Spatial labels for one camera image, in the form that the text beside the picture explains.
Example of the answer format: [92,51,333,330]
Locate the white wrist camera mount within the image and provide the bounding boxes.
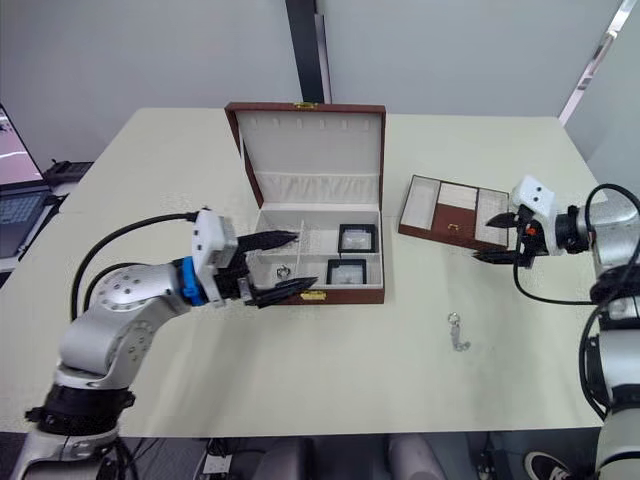
[508,174,560,257]
[191,209,239,307]

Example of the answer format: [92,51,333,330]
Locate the dark vertical pillar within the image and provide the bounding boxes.
[285,0,334,105]

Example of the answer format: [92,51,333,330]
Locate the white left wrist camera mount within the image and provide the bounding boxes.
[191,209,239,307]

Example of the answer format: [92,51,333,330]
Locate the white slanted frame post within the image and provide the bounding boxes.
[556,0,637,127]

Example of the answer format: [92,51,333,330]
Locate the silver chain with ring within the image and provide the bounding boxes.
[446,311,473,353]

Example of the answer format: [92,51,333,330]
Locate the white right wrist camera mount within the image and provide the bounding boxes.
[508,174,560,257]

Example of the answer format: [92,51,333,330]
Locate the open laptop computer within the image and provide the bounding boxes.
[0,101,55,262]

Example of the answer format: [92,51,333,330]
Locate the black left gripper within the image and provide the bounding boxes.
[214,229,321,310]

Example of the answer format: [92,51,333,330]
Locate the brown jewelry tray with compartments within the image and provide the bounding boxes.
[397,174,512,252]

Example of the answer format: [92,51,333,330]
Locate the black device beside laptop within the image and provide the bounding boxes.
[41,159,96,187]

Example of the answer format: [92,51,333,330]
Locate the black square display case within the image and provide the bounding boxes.
[338,223,378,254]
[325,257,368,288]

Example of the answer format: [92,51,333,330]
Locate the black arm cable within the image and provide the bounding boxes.
[68,211,202,324]
[511,183,640,307]

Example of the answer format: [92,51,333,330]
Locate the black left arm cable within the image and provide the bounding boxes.
[68,211,202,324]

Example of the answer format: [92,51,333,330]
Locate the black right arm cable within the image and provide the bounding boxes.
[511,183,640,307]

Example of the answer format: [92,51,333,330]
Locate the brown jewelry box white lining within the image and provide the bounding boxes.
[223,101,389,306]

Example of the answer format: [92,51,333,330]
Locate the black and white shoe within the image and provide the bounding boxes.
[523,450,572,480]

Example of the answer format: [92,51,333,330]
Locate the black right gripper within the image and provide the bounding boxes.
[471,204,540,270]

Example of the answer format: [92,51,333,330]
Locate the white power strip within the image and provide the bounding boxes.
[203,453,232,475]

